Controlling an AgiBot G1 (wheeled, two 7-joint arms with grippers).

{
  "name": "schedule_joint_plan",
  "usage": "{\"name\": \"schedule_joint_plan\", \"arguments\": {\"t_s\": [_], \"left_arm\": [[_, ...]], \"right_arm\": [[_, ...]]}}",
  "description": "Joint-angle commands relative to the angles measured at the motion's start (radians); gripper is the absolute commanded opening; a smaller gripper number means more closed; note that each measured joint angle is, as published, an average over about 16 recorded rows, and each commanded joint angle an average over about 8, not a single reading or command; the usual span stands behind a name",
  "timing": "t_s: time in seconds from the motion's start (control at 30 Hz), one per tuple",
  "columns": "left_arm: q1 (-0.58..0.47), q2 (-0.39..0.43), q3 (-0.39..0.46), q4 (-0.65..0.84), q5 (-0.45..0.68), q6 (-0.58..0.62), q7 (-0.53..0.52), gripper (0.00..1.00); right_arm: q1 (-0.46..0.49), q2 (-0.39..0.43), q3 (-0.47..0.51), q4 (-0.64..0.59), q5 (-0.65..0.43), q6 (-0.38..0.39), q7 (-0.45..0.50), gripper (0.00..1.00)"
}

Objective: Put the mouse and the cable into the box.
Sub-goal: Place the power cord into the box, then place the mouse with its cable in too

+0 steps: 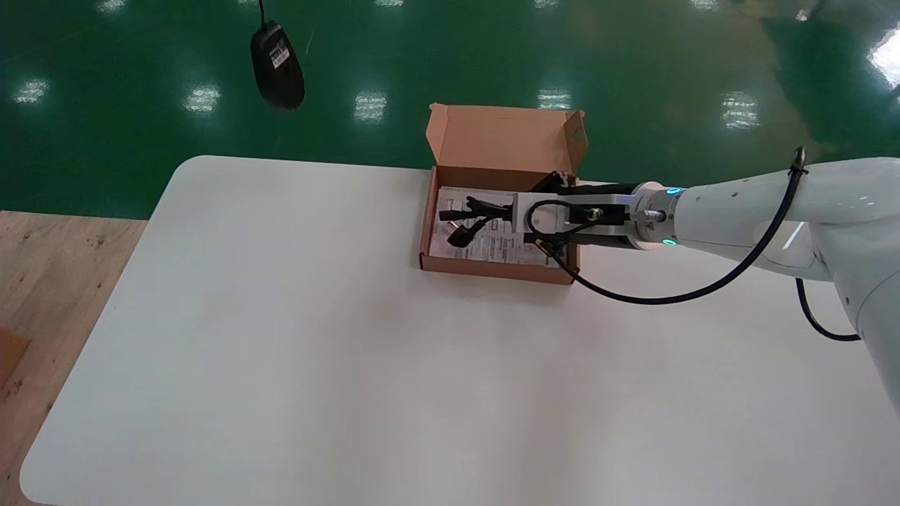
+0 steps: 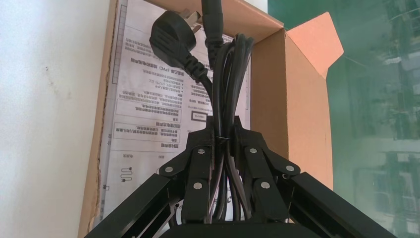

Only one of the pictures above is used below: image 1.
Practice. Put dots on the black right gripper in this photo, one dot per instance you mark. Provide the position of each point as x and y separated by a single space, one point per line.
619 239

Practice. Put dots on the brown cardboard storage box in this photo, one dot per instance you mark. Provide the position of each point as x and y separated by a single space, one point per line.
503 140

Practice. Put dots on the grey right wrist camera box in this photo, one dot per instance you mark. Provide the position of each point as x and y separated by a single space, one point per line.
520 211

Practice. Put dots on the black computer mouse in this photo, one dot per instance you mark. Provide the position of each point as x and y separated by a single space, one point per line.
278 70

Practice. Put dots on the white printed paper manual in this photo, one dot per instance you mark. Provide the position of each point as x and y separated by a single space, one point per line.
492 246

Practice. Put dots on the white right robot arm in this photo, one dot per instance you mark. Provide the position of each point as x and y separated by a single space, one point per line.
738 211

